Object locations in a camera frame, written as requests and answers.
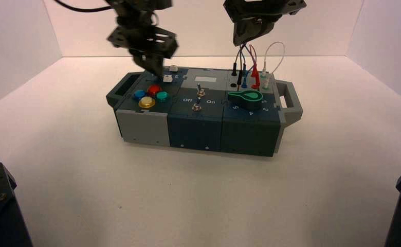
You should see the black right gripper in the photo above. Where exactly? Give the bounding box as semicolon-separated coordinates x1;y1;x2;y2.
222;0;307;47

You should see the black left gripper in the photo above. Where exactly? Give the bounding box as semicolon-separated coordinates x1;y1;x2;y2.
106;25;179;78

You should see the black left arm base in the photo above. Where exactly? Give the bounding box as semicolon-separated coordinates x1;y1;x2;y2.
0;162;34;247

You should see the yellow round push button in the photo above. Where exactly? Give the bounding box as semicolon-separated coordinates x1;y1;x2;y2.
138;96;156;109

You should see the green rotary knob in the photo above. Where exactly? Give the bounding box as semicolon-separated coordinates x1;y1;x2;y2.
227;90;264;111

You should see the blue and grey control box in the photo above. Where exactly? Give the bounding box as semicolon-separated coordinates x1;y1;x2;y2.
105;66;303;157

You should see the red jumper cable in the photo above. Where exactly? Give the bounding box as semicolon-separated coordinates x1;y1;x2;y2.
249;44;261;91

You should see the black jumper cable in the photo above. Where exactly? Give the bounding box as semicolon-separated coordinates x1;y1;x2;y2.
231;46;244;86

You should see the white jumper cable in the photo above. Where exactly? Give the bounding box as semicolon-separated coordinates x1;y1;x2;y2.
261;41;286;91

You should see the blue jumper cable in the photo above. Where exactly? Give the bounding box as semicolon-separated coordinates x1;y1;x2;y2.
240;45;256;89

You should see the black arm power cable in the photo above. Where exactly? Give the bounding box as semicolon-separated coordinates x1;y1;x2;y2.
54;0;114;13

